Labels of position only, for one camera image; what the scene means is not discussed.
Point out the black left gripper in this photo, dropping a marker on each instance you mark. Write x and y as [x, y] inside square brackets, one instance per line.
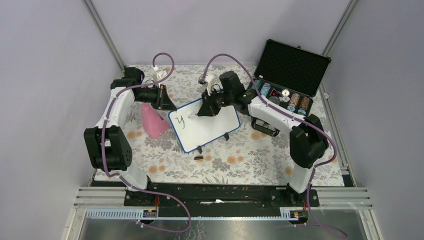
[162, 101]

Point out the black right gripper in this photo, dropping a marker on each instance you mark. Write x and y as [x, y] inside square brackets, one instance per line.
[208, 108]

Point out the blue framed whiteboard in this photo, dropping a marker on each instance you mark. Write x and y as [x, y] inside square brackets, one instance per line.
[201, 130]

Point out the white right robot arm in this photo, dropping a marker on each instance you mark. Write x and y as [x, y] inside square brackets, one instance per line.
[307, 142]

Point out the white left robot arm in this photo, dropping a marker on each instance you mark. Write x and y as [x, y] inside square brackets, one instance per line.
[107, 145]

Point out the black whiteboard stand foot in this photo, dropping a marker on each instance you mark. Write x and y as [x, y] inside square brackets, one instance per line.
[226, 136]
[199, 149]

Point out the floral patterned table mat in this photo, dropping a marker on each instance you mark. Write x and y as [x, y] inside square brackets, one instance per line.
[249, 157]

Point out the pink triangular box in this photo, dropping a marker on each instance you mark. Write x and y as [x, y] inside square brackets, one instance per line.
[152, 122]

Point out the blue white poker chip stack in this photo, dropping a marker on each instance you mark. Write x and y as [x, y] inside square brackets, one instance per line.
[265, 89]

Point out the triangular black red dealer button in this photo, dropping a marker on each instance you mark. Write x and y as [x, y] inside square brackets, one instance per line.
[275, 93]

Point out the black poker chip case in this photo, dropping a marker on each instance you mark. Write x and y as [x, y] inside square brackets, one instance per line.
[293, 71]

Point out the left base wiring connector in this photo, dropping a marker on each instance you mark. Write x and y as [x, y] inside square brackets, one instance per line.
[152, 213]

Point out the base wiring connector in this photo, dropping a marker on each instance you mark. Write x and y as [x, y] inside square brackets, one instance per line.
[301, 216]
[152, 213]

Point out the right base wiring connector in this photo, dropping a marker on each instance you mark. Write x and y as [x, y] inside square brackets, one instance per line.
[301, 216]

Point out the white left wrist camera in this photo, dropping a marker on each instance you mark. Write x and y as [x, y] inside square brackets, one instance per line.
[160, 74]

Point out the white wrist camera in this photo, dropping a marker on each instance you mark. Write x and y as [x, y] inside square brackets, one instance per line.
[208, 80]
[160, 74]

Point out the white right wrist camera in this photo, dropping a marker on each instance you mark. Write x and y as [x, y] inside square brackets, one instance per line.
[208, 80]

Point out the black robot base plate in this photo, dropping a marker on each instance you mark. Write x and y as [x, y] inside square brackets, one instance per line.
[219, 200]

